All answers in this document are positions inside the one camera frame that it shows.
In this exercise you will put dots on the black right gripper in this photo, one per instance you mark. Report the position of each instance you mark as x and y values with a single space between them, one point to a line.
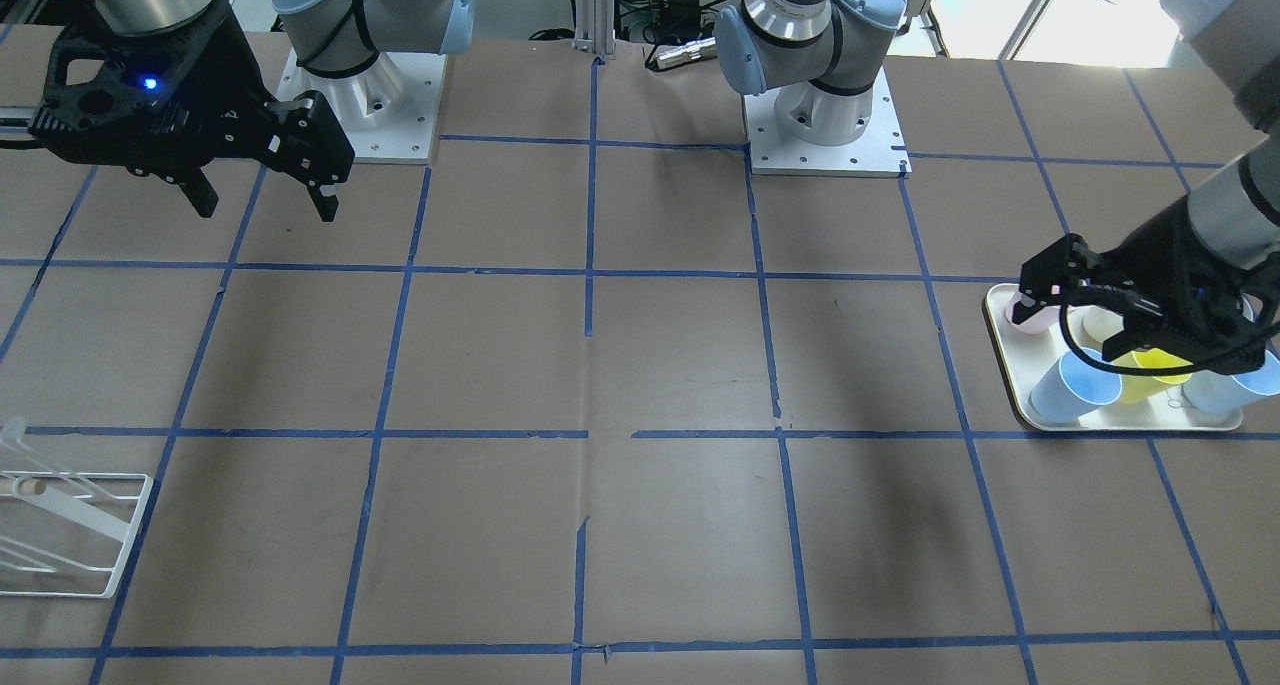
228 77

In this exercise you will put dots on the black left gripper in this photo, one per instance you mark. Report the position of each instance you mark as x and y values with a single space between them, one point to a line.
1160 253

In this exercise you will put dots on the light blue transferred cup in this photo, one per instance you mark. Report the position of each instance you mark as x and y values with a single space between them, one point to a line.
1071 388

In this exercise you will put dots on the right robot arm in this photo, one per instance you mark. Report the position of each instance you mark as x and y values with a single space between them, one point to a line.
332 39

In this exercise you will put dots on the pale green plastic cup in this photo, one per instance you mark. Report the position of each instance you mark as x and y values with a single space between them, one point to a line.
1100 324

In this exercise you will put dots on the pink plastic cup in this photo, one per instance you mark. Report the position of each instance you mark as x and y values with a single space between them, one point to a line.
1035 320

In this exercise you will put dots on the yellow plastic cup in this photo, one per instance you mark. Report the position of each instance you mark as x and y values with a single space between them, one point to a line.
1138 388

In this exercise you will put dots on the light blue cup on tray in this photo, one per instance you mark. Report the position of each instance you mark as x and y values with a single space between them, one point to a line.
1212 392

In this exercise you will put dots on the cream rectangular tray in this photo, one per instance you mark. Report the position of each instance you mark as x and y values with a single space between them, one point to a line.
1025 358

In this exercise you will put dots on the white wire cup rack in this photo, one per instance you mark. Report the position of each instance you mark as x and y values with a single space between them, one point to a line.
65 533

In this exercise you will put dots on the aluminium frame post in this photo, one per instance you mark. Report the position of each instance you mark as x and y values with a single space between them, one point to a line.
594 31

